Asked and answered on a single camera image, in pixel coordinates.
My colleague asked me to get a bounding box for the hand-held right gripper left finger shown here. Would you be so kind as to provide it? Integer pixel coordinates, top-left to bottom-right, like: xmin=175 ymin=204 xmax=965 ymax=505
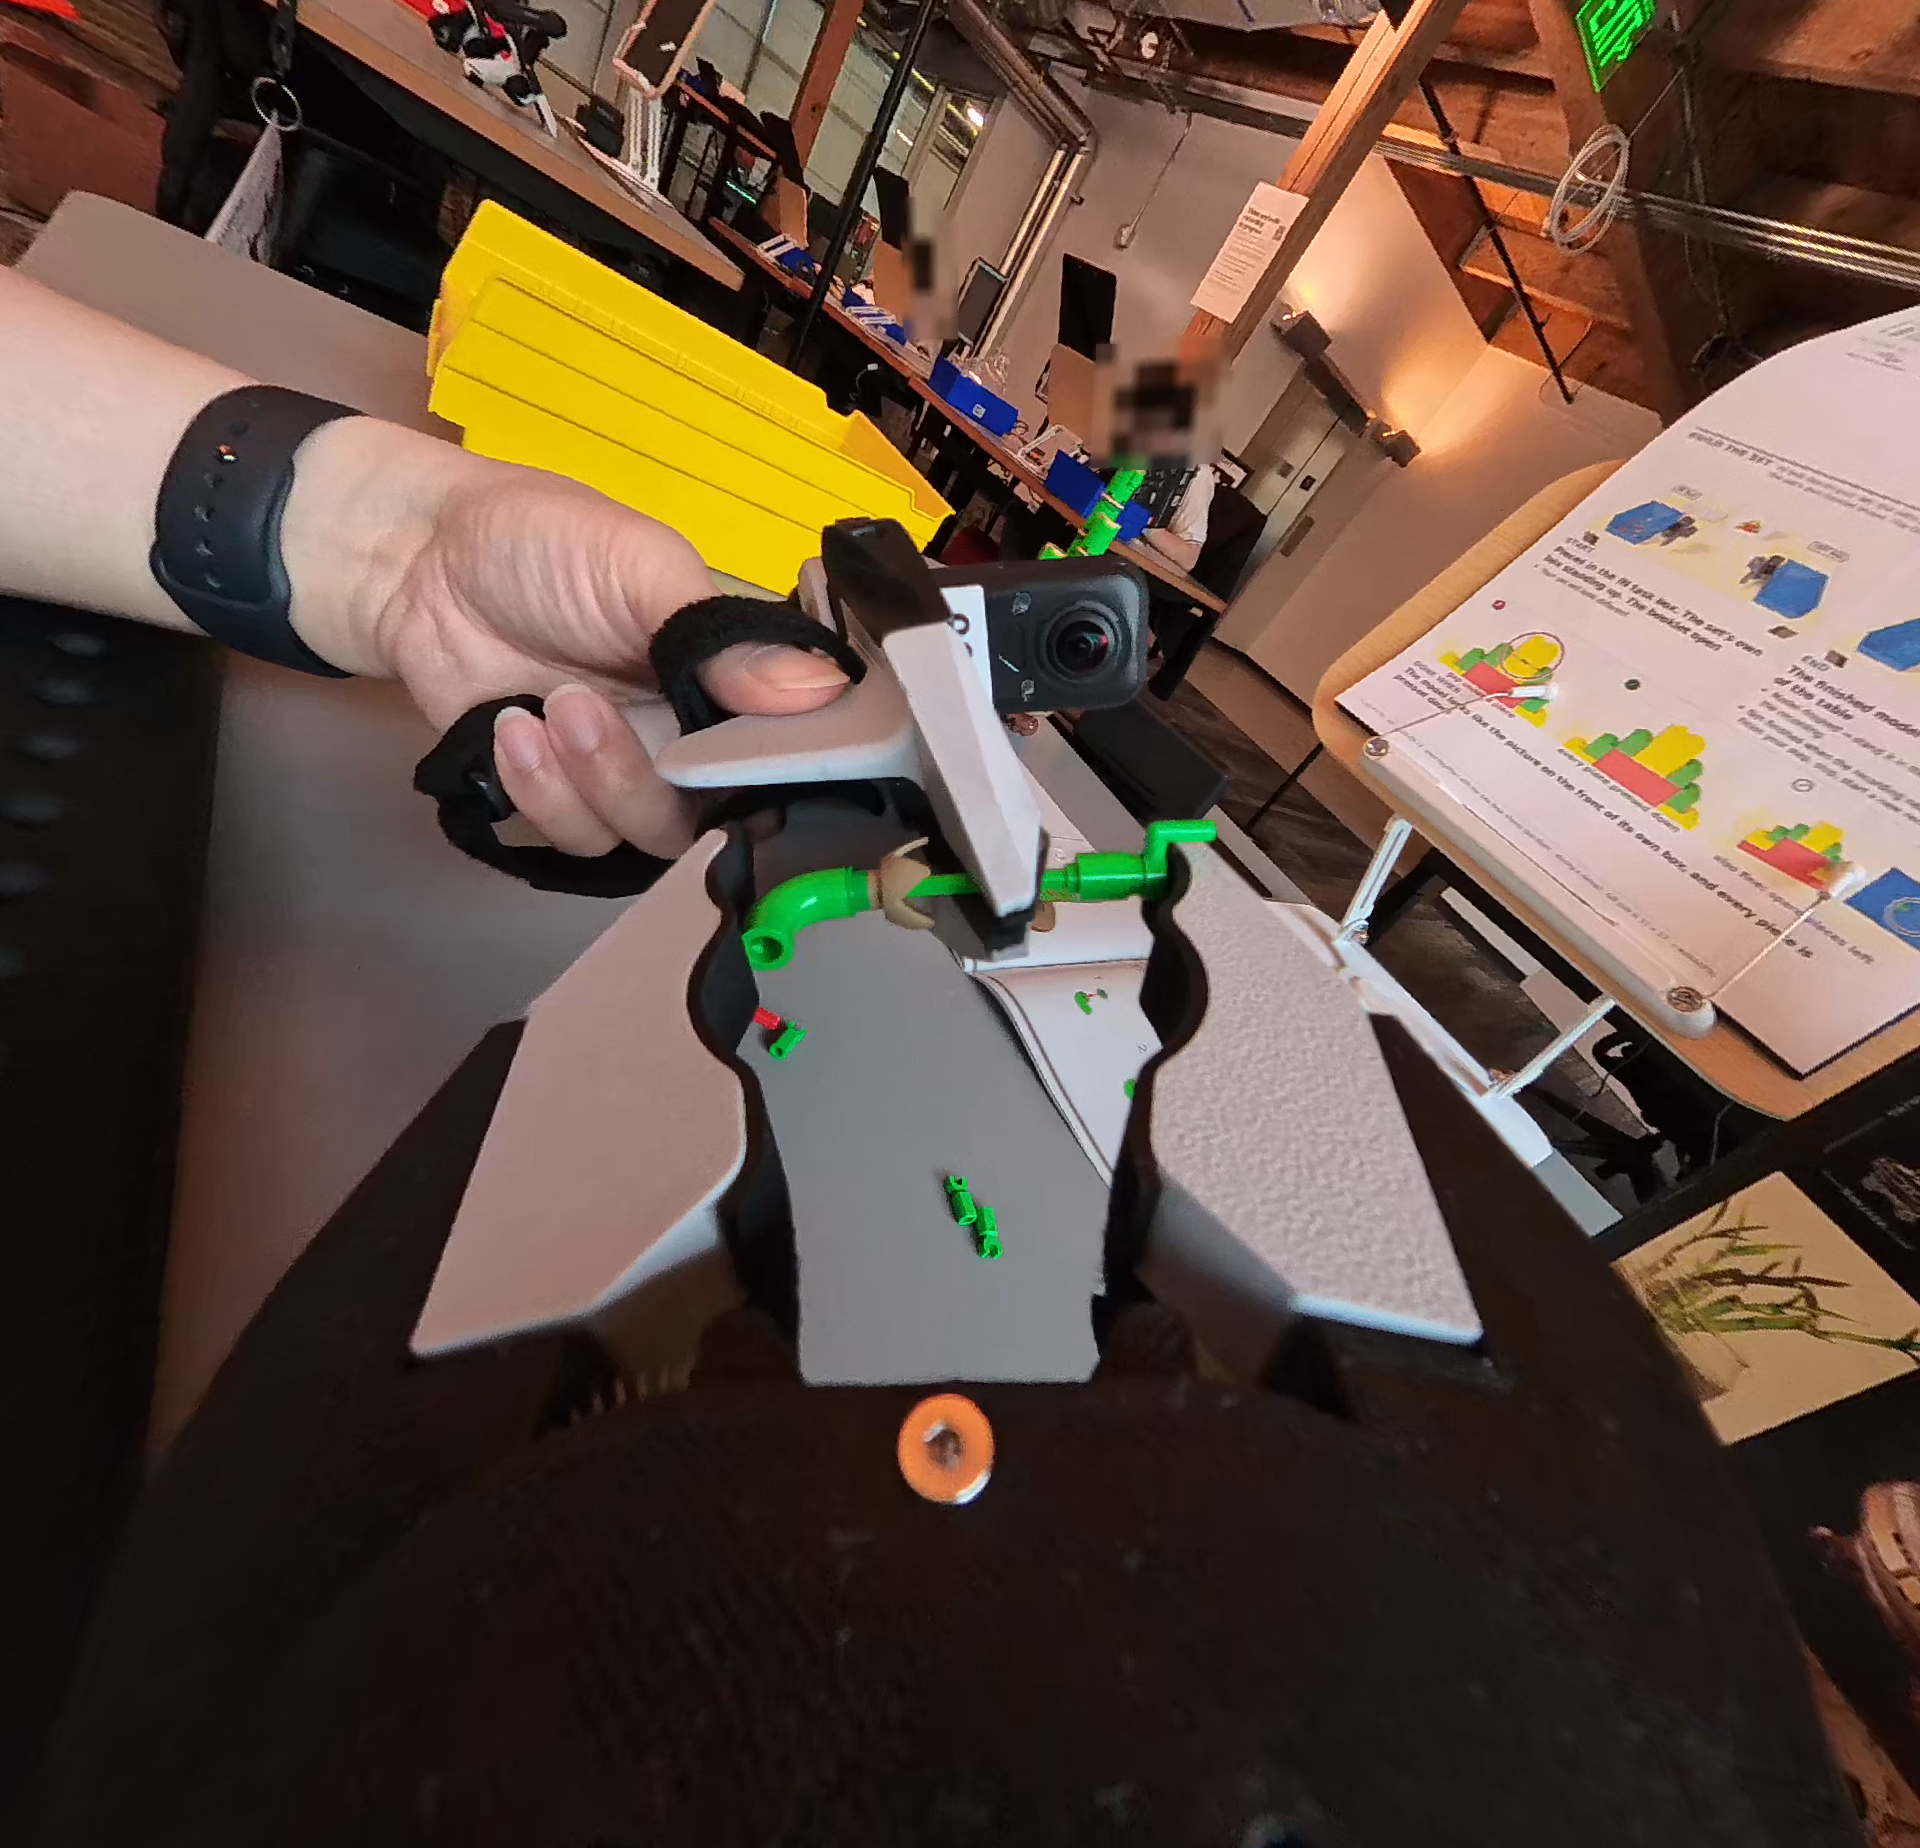
xmin=410 ymin=832 xmax=808 ymax=1374

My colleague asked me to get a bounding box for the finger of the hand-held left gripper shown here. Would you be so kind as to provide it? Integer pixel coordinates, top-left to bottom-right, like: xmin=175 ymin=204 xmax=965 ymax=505
xmin=877 ymin=623 xmax=1048 ymax=965

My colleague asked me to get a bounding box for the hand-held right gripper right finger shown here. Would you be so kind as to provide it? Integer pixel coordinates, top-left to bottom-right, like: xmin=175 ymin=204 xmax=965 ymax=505
xmin=1100 ymin=840 xmax=1488 ymax=1374

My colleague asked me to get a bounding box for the curved green lego stalk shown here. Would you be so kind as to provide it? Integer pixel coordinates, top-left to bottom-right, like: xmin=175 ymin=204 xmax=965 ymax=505
xmin=740 ymin=817 xmax=1221 ymax=976

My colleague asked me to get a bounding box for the person's left forearm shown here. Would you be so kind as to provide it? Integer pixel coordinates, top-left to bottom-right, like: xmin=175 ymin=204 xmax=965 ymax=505
xmin=0 ymin=265 xmax=231 ymax=638

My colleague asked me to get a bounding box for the straight green lego stalk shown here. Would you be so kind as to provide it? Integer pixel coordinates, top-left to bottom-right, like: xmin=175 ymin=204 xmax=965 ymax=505
xmin=1040 ymin=465 xmax=1152 ymax=563

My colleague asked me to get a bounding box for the white lego instruction booklet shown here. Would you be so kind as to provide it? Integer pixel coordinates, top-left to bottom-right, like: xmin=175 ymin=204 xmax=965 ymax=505
xmin=969 ymin=888 xmax=1626 ymax=1237

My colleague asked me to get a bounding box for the black lego set box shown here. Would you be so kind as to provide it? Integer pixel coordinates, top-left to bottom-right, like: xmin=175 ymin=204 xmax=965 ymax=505
xmin=1594 ymin=1053 xmax=1920 ymax=1452

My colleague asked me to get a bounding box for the person's left hand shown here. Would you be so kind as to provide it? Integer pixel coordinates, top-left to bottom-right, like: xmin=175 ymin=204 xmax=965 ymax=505
xmin=298 ymin=415 xmax=854 ymax=861

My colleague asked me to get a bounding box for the black box with green light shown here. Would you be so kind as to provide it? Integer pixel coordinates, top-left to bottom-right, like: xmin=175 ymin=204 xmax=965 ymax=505
xmin=1069 ymin=698 xmax=1228 ymax=819

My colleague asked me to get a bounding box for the grey metal door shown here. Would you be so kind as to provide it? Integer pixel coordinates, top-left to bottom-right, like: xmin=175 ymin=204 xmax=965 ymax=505
xmin=1227 ymin=375 xmax=1355 ymax=653

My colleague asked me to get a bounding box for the long wooden table row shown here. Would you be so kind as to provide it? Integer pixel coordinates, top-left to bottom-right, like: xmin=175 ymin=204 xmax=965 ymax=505
xmin=706 ymin=213 xmax=1225 ymax=615

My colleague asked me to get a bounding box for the wooden display board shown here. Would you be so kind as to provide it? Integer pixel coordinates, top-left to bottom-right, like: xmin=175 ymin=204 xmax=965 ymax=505
xmin=1309 ymin=457 xmax=1920 ymax=1126

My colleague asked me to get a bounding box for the black computer monitor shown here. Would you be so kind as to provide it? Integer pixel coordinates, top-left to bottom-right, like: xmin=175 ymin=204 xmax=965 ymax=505
xmin=1054 ymin=252 xmax=1123 ymax=359

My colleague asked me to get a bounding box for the white paper notice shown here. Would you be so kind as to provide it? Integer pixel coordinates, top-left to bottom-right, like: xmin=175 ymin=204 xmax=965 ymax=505
xmin=1198 ymin=181 xmax=1313 ymax=327

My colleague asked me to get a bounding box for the stack of yellow plastic bins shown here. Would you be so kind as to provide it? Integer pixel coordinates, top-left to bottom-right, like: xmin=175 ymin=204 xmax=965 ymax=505
xmin=427 ymin=198 xmax=957 ymax=594

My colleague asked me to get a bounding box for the black pole stand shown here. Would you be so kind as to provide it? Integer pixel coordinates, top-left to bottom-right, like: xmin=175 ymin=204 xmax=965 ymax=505
xmin=784 ymin=0 xmax=965 ymax=369

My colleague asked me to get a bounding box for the printed instruction sheet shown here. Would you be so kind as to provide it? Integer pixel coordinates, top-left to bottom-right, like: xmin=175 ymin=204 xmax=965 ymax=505
xmin=1332 ymin=304 xmax=1920 ymax=1080

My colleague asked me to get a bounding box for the white tablet stand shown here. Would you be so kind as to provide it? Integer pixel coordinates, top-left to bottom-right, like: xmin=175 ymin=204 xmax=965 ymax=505
xmin=612 ymin=16 xmax=681 ymax=204

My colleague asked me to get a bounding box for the black wrist watch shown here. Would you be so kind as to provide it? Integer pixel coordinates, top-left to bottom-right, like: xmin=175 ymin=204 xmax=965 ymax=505
xmin=146 ymin=382 xmax=369 ymax=682

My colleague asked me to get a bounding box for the wooden workbench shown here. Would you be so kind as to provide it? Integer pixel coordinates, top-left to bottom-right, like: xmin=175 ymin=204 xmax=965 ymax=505
xmin=171 ymin=0 xmax=748 ymax=294

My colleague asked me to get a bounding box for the black white device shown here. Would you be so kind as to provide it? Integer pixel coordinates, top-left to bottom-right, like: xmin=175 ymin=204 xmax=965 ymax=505
xmin=425 ymin=0 xmax=569 ymax=114

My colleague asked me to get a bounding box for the green exit sign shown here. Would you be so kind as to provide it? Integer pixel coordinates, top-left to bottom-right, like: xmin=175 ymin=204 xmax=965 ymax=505
xmin=1572 ymin=0 xmax=1663 ymax=94

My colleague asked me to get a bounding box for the white wire stand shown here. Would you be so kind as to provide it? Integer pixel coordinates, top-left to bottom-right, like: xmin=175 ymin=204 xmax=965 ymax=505
xmin=1332 ymin=811 xmax=1626 ymax=1103

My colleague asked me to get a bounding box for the wooden support post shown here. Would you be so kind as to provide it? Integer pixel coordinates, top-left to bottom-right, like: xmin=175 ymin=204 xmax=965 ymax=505
xmin=1182 ymin=0 xmax=1521 ymax=369

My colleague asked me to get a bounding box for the white cable coil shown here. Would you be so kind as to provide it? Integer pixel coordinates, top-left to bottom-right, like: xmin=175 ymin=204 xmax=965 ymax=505
xmin=1542 ymin=119 xmax=1640 ymax=256

